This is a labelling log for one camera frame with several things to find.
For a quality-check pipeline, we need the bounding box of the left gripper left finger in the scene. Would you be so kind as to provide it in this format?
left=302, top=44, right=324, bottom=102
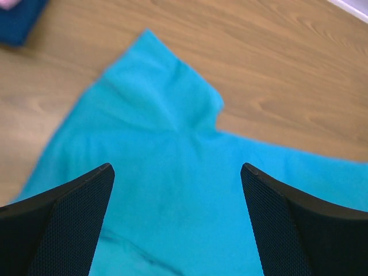
left=1, top=163, right=115, bottom=275

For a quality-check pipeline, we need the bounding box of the teal t shirt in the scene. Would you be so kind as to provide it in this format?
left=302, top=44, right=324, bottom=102
left=17, top=30, right=367, bottom=275

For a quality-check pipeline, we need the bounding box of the folded navy blue t shirt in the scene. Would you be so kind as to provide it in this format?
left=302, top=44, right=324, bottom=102
left=1, top=0, right=49, bottom=47

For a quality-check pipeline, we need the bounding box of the folded pink t shirt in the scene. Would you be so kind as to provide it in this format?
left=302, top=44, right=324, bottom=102
left=0, top=0, right=21, bottom=10

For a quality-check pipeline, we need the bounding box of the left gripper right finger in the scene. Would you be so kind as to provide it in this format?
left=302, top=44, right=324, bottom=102
left=240, top=163, right=367, bottom=275

